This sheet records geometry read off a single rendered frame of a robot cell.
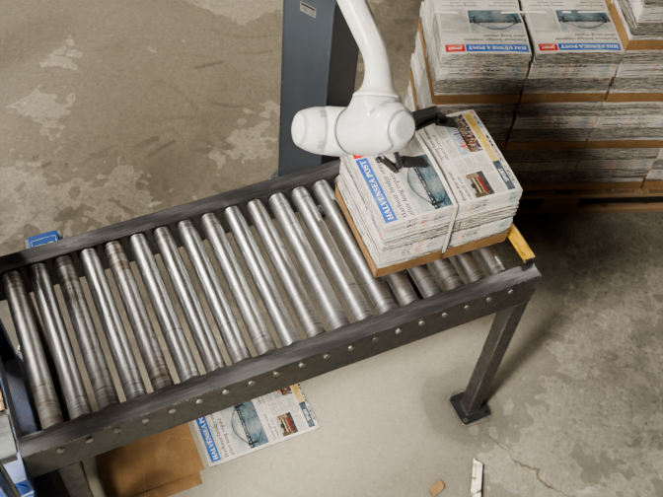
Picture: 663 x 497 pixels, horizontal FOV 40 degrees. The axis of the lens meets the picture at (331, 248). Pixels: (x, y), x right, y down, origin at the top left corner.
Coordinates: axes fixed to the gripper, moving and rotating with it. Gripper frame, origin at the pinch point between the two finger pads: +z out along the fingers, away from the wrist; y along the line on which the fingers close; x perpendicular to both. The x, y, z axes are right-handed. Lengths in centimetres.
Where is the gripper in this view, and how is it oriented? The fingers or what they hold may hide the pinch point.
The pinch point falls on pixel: (435, 142)
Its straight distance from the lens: 225.7
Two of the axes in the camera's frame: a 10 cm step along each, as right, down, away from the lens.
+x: 4.0, 7.6, -5.1
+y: -4.7, 6.5, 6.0
